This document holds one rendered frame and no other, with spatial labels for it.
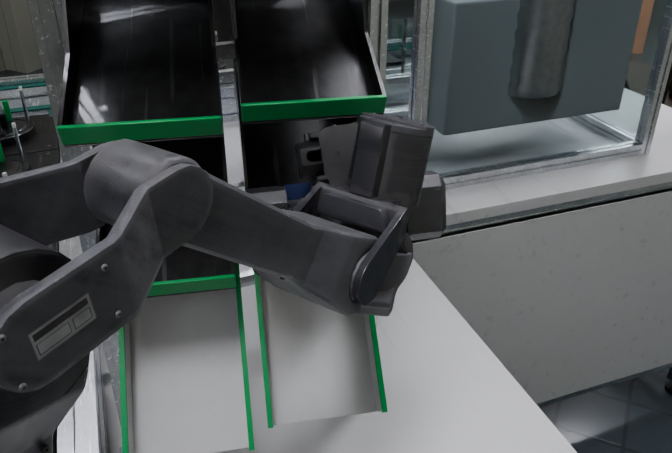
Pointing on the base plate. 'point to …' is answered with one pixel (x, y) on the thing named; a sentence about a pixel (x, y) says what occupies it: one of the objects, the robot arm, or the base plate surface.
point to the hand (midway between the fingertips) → (336, 201)
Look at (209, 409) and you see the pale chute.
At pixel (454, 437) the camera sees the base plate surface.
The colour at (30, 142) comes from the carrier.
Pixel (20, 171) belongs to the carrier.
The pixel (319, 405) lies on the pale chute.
